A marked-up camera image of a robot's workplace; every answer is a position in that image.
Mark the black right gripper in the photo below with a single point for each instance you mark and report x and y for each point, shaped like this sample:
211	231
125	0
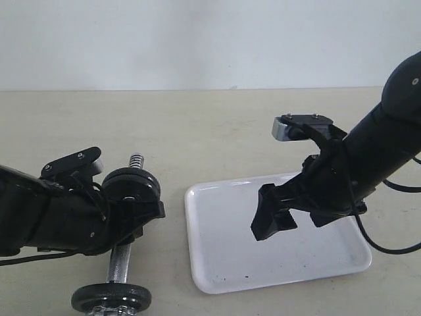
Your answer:
323	189

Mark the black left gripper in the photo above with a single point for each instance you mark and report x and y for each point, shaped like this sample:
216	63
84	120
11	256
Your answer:
80	219

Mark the chrome threaded dumbbell bar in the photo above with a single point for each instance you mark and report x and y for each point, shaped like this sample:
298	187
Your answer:
120	255

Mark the black weight plate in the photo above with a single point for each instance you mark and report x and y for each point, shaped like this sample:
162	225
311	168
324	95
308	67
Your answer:
130	171
131	188

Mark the black weight plate end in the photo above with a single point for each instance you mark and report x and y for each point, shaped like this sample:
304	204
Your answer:
111	295

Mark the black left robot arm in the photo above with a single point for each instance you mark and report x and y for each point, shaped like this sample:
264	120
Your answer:
22	204

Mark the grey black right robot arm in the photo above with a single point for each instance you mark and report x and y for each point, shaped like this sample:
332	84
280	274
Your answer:
387	137

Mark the chrome spinlock collar nut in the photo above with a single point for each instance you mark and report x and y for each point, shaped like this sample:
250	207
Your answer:
121	310

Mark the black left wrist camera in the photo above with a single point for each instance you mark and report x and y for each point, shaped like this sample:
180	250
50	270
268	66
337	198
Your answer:
87	162

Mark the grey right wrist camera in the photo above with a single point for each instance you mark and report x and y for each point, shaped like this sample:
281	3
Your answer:
318	128

